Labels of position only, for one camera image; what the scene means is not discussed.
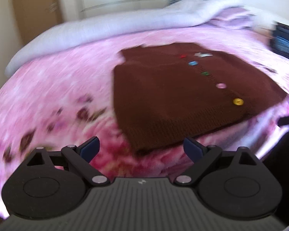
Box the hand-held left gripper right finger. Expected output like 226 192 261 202
175 137 262 187

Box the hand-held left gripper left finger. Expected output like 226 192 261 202
26 136 111 187

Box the brown knit cardigan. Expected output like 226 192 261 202
113 42 288 153

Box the pink floral blanket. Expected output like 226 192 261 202
0 25 289 218

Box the pale grey ribbed quilt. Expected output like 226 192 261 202
5 0 246 77

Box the lilac folded blanket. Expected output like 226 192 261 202
213 7 258 30

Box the wooden door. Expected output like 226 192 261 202
10 0 63 30

